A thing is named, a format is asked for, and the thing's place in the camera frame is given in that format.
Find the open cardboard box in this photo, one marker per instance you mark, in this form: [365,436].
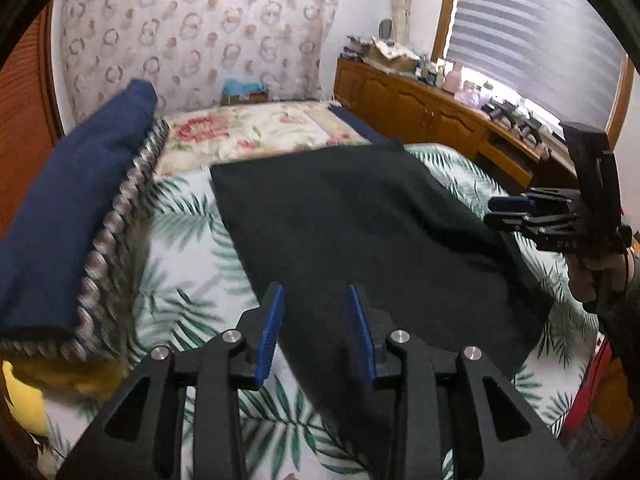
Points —
[395,55]

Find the light blue cloth bundle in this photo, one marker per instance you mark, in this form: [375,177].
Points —
[242,86]

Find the dark blue bed sheet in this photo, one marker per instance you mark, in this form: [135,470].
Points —
[360,125]

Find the red cloth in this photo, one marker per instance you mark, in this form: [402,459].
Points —
[595,375]

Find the floral blanket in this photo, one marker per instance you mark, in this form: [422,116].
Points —
[280,125]

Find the person's right hand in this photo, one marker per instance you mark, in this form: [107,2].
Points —
[582,282]

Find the beige window curtain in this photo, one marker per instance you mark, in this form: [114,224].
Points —
[404,0]

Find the circle pattern wall curtain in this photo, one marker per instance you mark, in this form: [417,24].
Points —
[200,30]

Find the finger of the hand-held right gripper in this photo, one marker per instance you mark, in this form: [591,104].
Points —
[510,204]
[505,222]

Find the navy blue cloth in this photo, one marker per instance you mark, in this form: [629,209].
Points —
[65,200]

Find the wooden cabinet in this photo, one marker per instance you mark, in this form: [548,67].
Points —
[415,105]

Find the striped window blind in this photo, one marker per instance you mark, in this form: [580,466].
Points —
[530,25]

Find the pink bottle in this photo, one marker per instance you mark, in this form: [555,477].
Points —
[452,79]

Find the black t-shirt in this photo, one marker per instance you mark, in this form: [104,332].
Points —
[350,220]

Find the small desk fan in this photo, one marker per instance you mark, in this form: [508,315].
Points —
[386,28]

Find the palm leaf print sheet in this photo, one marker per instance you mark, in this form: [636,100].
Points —
[185,270]

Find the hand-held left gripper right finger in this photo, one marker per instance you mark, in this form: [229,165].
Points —
[362,336]

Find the yellow plush toy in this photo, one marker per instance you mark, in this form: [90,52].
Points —
[25,400]

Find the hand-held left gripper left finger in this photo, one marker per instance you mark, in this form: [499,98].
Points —
[270,336]

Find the black devices on cabinet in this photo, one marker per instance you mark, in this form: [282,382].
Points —
[510,117]

